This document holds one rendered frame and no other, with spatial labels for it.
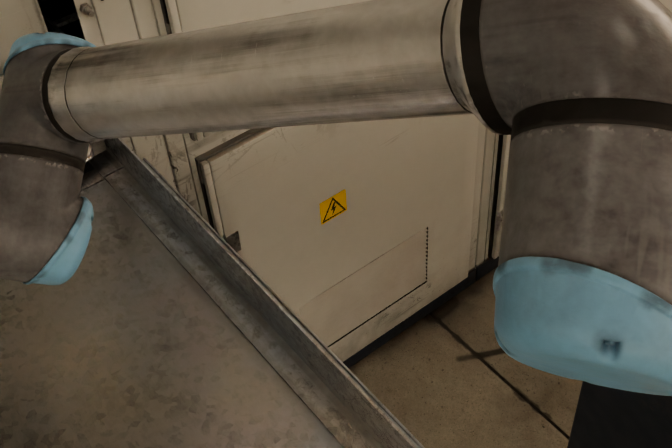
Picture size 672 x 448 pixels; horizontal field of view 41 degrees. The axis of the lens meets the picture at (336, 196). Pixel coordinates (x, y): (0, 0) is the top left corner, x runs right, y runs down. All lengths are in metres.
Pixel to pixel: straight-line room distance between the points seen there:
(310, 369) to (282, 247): 0.60
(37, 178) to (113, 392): 0.32
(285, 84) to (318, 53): 0.04
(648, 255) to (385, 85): 0.22
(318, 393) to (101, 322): 0.30
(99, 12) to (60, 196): 0.40
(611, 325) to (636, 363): 0.02
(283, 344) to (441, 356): 1.06
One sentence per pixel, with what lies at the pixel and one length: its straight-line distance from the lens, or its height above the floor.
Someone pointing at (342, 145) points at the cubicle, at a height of 0.68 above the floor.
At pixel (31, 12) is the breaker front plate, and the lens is 1.23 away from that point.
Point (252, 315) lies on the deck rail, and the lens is 1.12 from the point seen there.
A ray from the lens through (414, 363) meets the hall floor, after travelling 2.10.
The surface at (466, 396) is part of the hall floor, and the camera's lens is 2.06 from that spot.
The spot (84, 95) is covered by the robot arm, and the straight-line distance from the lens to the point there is 0.82.
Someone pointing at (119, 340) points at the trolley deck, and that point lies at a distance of 1.14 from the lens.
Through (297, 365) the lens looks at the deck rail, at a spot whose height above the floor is 0.85.
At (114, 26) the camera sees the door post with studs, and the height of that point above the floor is 1.07.
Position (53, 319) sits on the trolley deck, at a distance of 1.19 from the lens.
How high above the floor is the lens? 1.72
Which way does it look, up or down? 44 degrees down
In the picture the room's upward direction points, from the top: 4 degrees counter-clockwise
